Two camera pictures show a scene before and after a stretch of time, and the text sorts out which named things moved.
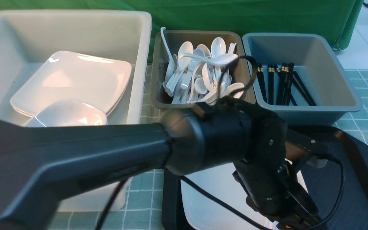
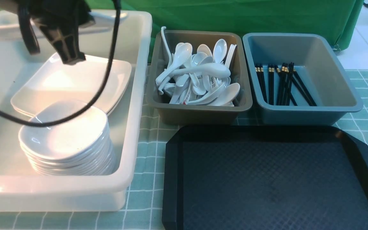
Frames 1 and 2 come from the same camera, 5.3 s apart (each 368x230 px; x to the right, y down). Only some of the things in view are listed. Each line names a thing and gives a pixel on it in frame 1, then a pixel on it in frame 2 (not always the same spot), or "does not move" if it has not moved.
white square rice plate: (200, 211) -> (8, 25)
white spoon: (222, 60) -> (217, 70)
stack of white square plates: (63, 75) does not move
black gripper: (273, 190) -> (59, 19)
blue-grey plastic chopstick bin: (301, 77) does not move
